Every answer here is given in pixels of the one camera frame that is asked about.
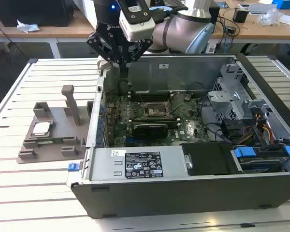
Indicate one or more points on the white power strip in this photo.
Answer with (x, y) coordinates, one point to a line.
(212, 47)

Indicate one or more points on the black chair base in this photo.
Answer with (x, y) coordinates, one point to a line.
(249, 48)

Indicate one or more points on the wooden desk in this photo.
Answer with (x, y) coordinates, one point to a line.
(62, 31)
(256, 31)

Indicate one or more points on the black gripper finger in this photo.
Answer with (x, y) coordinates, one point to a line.
(91, 42)
(143, 49)

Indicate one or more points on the white flat device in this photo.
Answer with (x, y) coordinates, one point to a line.
(262, 8)

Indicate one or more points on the large white box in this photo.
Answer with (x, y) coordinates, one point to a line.
(84, 4)

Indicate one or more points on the silver CPU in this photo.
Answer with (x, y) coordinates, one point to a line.
(41, 128)

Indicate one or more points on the clear plastic bag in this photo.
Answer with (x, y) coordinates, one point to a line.
(270, 17)

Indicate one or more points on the small black box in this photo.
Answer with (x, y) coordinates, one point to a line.
(240, 15)

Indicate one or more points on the blue cardboard box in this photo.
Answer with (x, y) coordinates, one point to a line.
(286, 4)

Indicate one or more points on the black plastic shroud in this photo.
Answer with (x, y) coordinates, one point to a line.
(207, 157)

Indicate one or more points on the blue case latch tab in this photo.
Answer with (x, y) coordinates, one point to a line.
(72, 167)

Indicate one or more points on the grey-brown parts rack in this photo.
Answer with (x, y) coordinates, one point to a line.
(58, 135)

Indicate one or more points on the black graphics card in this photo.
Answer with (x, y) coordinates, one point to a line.
(149, 131)

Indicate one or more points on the black computer tower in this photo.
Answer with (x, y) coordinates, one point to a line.
(33, 12)

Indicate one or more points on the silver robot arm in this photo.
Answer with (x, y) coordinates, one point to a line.
(174, 31)

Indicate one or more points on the silver power supply with label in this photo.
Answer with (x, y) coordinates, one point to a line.
(104, 164)

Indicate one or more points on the hard disk in blue carrier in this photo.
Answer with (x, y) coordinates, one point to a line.
(245, 152)

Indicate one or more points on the green RAM stick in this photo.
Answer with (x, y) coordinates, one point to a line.
(55, 140)

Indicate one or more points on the silver metal drive cage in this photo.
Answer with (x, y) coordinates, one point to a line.
(222, 96)

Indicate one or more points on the blue plastic drive clip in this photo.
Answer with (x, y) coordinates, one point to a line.
(289, 149)

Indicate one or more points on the black and silver PC case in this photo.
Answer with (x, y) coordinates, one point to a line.
(183, 200)

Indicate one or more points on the green motherboard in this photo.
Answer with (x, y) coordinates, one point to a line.
(191, 130)

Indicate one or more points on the crumpled white paper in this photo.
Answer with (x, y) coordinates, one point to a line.
(26, 26)

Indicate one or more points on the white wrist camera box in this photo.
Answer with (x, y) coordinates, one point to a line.
(137, 26)

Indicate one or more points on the coin cell battery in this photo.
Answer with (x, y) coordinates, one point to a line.
(187, 97)

